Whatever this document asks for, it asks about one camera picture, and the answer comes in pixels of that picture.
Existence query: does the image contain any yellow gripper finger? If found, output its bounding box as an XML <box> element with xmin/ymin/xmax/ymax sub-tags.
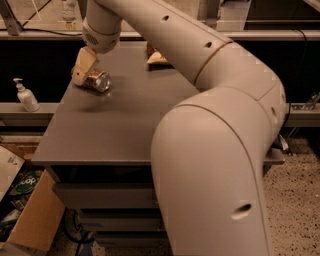
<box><xmin>72</xmin><ymin>46</ymin><xmax>98</xmax><ymax>85</ymax></box>

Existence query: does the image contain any orange soda can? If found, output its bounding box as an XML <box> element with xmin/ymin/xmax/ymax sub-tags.
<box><xmin>71</xmin><ymin>67</ymin><xmax>111</xmax><ymax>93</ymax></box>

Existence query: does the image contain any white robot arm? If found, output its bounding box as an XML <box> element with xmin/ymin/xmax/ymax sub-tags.
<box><xmin>72</xmin><ymin>0</ymin><xmax>286</xmax><ymax>256</ymax></box>

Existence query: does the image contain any plastic bottle behind glass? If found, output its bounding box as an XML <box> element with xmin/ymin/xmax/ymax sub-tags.
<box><xmin>61</xmin><ymin>0</ymin><xmax>77</xmax><ymax>30</ymax></box>

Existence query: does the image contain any brown chip bag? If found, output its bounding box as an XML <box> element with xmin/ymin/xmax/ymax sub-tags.
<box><xmin>147</xmin><ymin>44</ymin><xmax>169</xmax><ymax>65</ymax></box>

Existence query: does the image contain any white pump bottle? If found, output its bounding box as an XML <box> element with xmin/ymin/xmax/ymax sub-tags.
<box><xmin>13</xmin><ymin>78</ymin><xmax>40</xmax><ymax>112</ymax></box>

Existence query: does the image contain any grey drawer cabinet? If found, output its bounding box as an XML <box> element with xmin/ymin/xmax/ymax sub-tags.
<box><xmin>31</xmin><ymin>40</ymin><xmax>285</xmax><ymax>249</ymax></box>

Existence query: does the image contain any green bag in box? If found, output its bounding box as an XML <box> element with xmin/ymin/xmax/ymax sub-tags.
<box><xmin>9</xmin><ymin>170</ymin><xmax>42</xmax><ymax>196</ymax></box>

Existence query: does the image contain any cardboard box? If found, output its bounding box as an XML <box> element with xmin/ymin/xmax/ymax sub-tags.
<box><xmin>0</xmin><ymin>146</ymin><xmax>65</xmax><ymax>256</ymax></box>

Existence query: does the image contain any black cable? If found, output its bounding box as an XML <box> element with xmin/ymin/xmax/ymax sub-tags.
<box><xmin>0</xmin><ymin>28</ymin><xmax>84</xmax><ymax>37</ymax></box>

